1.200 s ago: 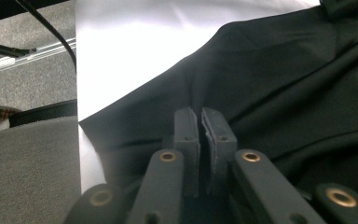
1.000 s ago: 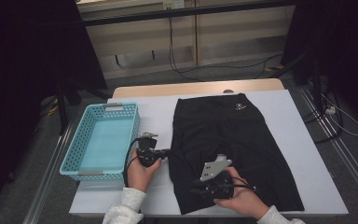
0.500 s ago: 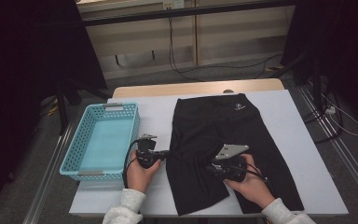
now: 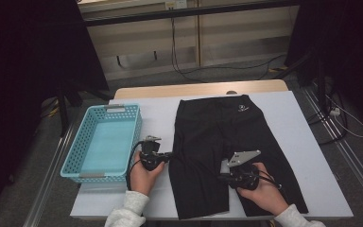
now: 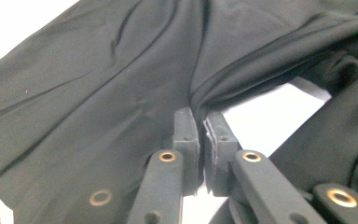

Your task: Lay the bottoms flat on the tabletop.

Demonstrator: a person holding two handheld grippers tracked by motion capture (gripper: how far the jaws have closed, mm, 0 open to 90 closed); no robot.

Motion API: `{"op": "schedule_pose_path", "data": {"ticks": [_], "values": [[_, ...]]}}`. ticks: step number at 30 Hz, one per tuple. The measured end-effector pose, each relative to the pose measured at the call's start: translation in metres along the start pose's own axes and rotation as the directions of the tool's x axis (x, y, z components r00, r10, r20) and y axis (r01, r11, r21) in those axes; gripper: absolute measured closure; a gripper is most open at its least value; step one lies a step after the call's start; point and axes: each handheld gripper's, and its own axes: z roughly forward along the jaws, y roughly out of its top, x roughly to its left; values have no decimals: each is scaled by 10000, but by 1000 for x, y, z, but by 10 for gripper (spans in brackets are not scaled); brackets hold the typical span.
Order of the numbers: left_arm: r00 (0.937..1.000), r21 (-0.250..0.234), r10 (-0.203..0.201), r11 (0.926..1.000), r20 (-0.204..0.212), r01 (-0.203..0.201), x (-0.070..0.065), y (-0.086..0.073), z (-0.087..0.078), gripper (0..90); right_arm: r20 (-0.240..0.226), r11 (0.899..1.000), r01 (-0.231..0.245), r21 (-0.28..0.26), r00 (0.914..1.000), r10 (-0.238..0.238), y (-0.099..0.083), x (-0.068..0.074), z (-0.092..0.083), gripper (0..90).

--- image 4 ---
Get yellow floor cable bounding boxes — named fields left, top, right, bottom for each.
left=45, top=98, right=61, bottom=118

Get white wall outlet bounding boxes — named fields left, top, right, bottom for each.
left=164, top=0, right=188, bottom=10

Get black floor cable bundle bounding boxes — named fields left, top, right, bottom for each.
left=306, top=91, right=349, bottom=146

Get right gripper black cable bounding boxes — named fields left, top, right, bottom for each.
left=251, top=171, right=283, bottom=190

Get narrow black curtain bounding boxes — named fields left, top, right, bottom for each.
left=285, top=0, right=363, bottom=133

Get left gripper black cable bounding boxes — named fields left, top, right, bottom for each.
left=126, top=141, right=145, bottom=192

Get black tripod stand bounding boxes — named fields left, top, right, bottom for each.
left=56, top=79, right=114, bottom=138

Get person's left hand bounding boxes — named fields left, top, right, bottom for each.
left=129, top=150, right=165, bottom=197

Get wooden table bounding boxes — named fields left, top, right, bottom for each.
left=112, top=79, right=289, bottom=100

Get wide black curtain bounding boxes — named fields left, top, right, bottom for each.
left=0, top=0, right=110, bottom=221

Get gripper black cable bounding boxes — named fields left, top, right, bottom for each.
left=126, top=141, right=145, bottom=192
left=251, top=171, right=283, bottom=190

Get person's right hand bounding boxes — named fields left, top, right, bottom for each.
left=236, top=162, right=289, bottom=217

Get white floor cable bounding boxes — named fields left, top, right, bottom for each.
left=325, top=94, right=363, bottom=139

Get black hanging wall cable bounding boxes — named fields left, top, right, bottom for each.
left=169, top=17, right=287, bottom=83

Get long metal floor rail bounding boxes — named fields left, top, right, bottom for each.
left=302, top=86, right=363, bottom=216

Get black shorts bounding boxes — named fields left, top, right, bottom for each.
left=168, top=94, right=309, bottom=220

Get short metal floor rail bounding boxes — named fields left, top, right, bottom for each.
left=23, top=124, right=75, bottom=227

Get black horizontal bar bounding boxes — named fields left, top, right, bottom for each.
left=83, top=0, right=301, bottom=27

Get beige wooden cabinet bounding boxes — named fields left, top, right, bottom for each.
left=77, top=0, right=301, bottom=81

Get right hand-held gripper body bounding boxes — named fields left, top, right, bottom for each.
left=226, top=149, right=262, bottom=191

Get light blue plastic basket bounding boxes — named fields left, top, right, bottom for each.
left=60, top=103, right=144, bottom=184

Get white table cover sheet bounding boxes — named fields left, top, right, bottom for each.
left=70, top=90, right=354, bottom=220

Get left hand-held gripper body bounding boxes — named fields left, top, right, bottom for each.
left=139, top=134, right=165, bottom=172

